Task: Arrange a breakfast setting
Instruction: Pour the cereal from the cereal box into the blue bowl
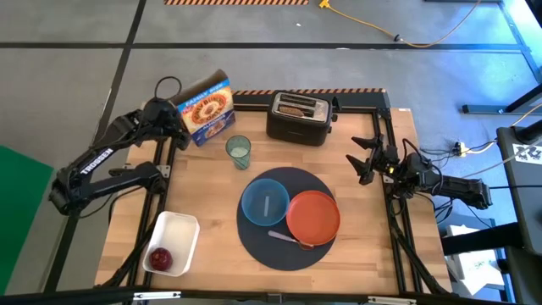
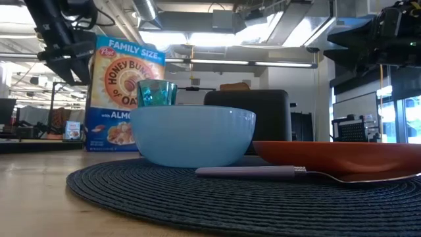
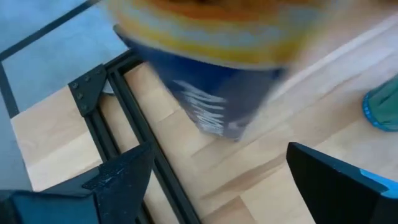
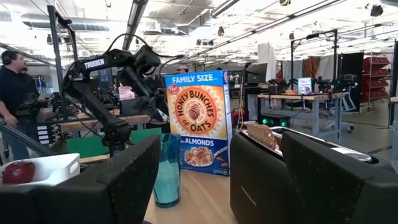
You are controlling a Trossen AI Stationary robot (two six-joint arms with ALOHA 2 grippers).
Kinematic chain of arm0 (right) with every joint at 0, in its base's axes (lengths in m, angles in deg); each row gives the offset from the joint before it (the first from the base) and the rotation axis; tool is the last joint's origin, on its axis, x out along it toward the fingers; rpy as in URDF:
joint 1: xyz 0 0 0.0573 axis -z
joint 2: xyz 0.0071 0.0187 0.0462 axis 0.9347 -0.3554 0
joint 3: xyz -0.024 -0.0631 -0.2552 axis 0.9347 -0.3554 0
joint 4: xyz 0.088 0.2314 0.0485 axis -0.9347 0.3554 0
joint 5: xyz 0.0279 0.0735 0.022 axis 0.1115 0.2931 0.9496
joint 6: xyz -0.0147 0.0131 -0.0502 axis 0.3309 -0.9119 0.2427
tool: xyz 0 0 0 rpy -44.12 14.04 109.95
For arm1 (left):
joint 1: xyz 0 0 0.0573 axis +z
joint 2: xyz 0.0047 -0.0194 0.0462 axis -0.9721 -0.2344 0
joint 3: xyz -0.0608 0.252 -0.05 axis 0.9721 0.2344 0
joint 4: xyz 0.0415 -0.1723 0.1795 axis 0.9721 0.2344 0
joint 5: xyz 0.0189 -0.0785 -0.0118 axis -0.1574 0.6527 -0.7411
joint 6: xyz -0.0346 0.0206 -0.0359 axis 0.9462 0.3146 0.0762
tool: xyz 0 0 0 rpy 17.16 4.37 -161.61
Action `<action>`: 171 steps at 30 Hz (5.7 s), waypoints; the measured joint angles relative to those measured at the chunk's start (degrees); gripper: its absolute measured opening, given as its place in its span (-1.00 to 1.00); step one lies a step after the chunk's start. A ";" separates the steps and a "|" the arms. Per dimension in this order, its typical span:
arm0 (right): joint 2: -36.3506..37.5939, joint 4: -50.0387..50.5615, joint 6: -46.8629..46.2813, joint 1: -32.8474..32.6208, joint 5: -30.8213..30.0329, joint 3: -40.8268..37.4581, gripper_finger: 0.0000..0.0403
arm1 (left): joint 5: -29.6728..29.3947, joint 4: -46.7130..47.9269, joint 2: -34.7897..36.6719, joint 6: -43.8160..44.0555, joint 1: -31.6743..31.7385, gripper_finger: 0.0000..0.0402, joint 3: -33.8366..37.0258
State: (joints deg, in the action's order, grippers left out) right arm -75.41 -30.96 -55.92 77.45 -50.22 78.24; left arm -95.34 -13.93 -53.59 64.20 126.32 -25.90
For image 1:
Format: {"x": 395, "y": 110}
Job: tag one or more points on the brown toast slice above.
{"x": 291, "y": 111}

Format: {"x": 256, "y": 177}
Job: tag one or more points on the white power strip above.
{"x": 459, "y": 149}

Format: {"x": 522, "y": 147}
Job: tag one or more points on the black bar with hazard stripes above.
{"x": 364, "y": 101}

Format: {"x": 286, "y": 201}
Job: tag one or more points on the black white fiducial marker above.
{"x": 527, "y": 153}

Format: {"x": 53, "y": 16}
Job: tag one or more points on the dark grey cart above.
{"x": 525, "y": 203}

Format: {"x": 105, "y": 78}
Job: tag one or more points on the black front rail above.
{"x": 84, "y": 296}

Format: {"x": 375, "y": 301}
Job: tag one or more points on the green floor mat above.
{"x": 21, "y": 212}

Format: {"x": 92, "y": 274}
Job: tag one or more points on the dark red apple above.
{"x": 161, "y": 259}

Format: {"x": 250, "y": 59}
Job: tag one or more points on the dark round woven placemat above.
{"x": 271, "y": 258}

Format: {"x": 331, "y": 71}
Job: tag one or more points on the light blue bowl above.
{"x": 254, "y": 203}

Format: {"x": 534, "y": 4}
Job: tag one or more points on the black silver toaster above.
{"x": 296, "y": 129}

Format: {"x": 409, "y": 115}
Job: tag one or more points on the black metal stand base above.
{"x": 482, "y": 109}

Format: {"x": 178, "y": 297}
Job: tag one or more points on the white cardboard box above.
{"x": 478, "y": 271}

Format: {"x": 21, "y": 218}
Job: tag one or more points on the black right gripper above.
{"x": 389, "y": 161}

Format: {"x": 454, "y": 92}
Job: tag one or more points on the black aluminium table frame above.
{"x": 245, "y": 108}

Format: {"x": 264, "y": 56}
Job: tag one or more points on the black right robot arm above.
{"x": 461, "y": 188}

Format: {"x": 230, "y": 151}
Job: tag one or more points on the orange plate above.
{"x": 313, "y": 218}

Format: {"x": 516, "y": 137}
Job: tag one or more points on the black flat bar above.
{"x": 478, "y": 241}

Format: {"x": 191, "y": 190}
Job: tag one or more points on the green glass tumbler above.
{"x": 238, "y": 154}

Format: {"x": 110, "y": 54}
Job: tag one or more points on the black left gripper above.
{"x": 161, "y": 116}

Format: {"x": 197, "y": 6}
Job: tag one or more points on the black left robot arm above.
{"x": 97, "y": 159}

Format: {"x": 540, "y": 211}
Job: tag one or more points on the blue yellow cereal box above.
{"x": 207, "y": 114}

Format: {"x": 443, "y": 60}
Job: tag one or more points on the white rectangular tray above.
{"x": 175, "y": 237}

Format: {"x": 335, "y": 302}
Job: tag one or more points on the silver rail bracket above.
{"x": 156, "y": 295}
{"x": 391, "y": 301}

